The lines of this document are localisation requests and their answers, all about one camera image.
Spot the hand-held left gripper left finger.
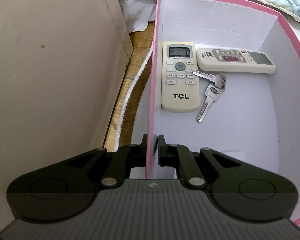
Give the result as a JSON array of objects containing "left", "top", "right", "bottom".
[{"left": 55, "top": 134, "right": 150, "bottom": 188}]

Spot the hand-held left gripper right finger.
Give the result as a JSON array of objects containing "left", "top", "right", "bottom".
[{"left": 157, "top": 134, "right": 243, "bottom": 188}]

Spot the cream remote control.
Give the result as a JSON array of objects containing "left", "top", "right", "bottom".
[{"left": 161, "top": 41, "right": 201, "bottom": 113}]

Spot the silver key bunch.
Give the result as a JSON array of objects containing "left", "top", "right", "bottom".
[{"left": 192, "top": 69, "right": 227, "bottom": 123}]

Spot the pink cardboard box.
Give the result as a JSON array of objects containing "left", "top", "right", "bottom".
[{"left": 144, "top": 0, "right": 300, "bottom": 227}]

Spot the white remote with red panel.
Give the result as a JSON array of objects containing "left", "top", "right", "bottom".
[{"left": 196, "top": 48, "right": 277, "bottom": 74}]

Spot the beige cardboard panel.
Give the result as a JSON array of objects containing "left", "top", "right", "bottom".
[{"left": 0, "top": 0, "right": 134, "bottom": 198}]

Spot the white scalloped cloth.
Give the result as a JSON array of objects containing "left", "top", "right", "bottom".
[{"left": 114, "top": 0, "right": 172, "bottom": 32}]

